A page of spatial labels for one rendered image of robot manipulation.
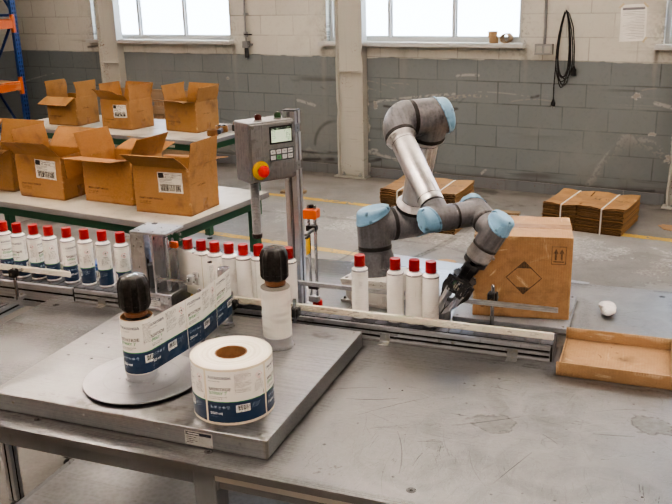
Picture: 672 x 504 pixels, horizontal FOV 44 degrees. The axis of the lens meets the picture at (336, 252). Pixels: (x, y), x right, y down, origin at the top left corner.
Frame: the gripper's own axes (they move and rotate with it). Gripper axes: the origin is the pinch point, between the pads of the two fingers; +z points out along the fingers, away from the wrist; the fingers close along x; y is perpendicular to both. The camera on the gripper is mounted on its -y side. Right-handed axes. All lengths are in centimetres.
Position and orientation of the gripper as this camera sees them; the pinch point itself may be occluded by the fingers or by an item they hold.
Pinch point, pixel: (443, 308)
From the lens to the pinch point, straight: 254.0
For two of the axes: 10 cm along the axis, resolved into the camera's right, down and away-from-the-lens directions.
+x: 8.2, 5.5, -1.5
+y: -3.6, 2.9, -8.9
